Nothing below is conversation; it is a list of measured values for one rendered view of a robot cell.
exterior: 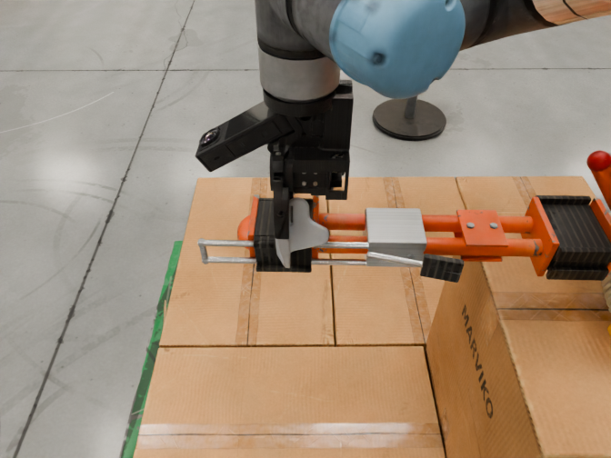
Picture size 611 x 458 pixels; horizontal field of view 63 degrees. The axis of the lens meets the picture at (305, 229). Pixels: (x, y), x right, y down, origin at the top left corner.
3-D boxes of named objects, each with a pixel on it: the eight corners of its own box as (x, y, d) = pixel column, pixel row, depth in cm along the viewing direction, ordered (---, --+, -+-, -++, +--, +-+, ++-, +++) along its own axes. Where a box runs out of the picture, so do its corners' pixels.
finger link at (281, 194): (288, 244, 53) (288, 164, 49) (274, 244, 53) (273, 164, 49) (290, 227, 57) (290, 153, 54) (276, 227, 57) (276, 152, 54)
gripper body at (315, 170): (346, 206, 53) (355, 107, 44) (265, 205, 53) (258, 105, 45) (345, 163, 58) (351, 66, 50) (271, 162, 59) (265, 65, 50)
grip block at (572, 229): (579, 226, 67) (597, 193, 62) (609, 283, 60) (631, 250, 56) (516, 224, 67) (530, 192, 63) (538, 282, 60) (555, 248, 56)
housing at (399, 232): (415, 231, 66) (420, 205, 63) (422, 270, 61) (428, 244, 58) (362, 230, 66) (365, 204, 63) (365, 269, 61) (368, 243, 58)
